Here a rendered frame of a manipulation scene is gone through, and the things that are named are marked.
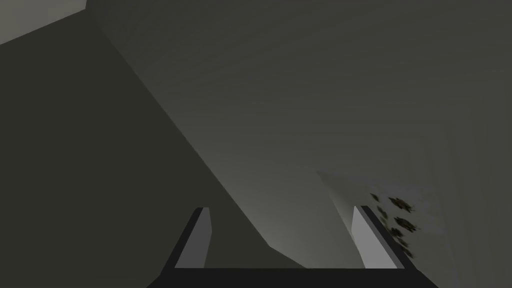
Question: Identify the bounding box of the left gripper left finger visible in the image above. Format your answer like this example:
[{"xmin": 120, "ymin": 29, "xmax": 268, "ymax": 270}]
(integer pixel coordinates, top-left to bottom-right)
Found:
[{"xmin": 161, "ymin": 206, "xmax": 213, "ymax": 275}]

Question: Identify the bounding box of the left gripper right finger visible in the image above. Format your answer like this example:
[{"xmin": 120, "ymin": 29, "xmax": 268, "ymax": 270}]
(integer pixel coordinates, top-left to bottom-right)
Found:
[{"xmin": 351, "ymin": 205, "xmax": 418, "ymax": 270}]

